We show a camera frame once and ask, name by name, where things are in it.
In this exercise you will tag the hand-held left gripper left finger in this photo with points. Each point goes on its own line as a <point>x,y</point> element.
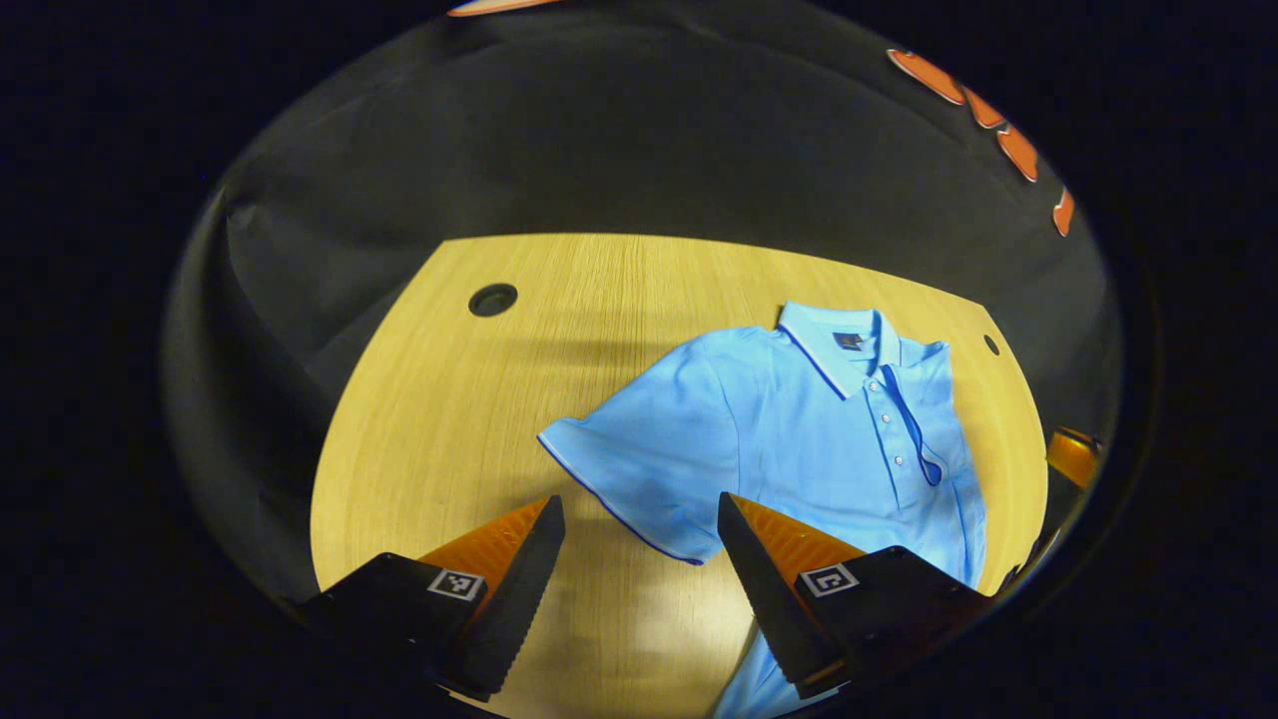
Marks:
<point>519,599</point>

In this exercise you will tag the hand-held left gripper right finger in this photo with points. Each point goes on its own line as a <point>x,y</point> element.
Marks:
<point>764,589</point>

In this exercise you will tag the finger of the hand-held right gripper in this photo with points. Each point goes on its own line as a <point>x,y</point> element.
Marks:
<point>1072,457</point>

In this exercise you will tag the light blue polo T-shirt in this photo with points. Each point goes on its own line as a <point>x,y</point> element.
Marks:
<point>799,449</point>

